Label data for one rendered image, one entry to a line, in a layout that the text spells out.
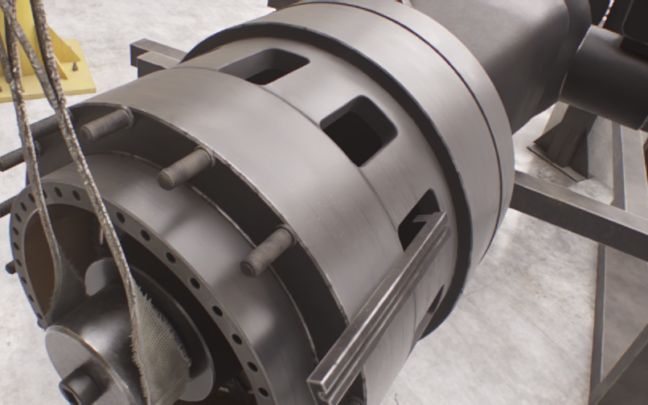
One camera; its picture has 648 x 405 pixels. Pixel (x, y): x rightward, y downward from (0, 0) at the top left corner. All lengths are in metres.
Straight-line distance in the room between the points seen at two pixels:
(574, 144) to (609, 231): 1.55
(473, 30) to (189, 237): 0.92
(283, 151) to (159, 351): 0.22
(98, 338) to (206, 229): 0.16
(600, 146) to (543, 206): 1.67
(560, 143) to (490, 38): 1.90
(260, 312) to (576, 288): 1.95
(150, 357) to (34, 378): 1.18
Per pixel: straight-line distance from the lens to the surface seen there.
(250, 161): 0.47
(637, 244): 1.58
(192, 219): 0.48
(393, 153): 0.59
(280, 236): 0.44
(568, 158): 3.10
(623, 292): 2.31
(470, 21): 1.27
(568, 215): 1.53
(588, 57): 1.74
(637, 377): 1.79
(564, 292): 2.28
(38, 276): 0.75
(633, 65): 1.75
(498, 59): 1.22
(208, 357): 0.58
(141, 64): 1.82
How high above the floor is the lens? 1.35
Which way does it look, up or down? 37 degrees down
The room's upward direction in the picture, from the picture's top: 11 degrees clockwise
